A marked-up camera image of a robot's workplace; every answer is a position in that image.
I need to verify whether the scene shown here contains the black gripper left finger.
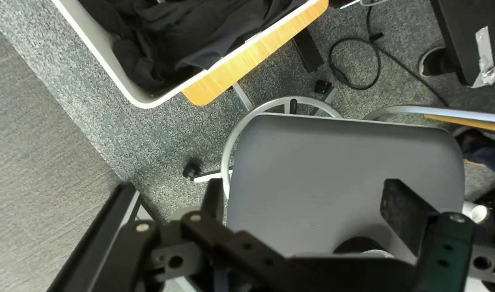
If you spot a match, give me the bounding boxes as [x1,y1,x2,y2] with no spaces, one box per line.
[89,179,223,292]

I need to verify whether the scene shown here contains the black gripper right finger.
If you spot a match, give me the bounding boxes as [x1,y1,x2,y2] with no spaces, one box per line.
[379,179,495,292]

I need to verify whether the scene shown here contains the grey office chair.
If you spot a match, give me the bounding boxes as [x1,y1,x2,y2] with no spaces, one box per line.
[181,91,465,267]

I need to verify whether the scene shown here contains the black clothes in box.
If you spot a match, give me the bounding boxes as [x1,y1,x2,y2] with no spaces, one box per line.
[79,0,304,93]

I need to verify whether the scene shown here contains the white plastic box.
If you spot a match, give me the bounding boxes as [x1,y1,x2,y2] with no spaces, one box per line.
[50,0,321,111]

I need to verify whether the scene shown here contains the wooden stool top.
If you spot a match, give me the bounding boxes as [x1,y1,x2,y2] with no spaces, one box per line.
[181,0,327,108]

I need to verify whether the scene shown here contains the black floor cable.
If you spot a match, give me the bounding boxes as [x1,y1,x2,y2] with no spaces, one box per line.
[326,5,447,108]

